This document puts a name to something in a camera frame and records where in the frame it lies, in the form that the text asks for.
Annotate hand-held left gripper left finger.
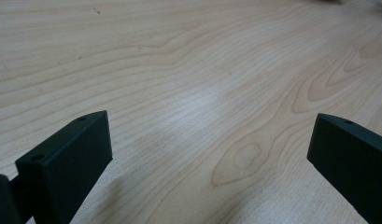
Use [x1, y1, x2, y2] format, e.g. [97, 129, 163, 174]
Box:
[14, 110, 114, 224]

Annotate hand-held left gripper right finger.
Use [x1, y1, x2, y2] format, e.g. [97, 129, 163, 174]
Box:
[306, 113, 382, 224]

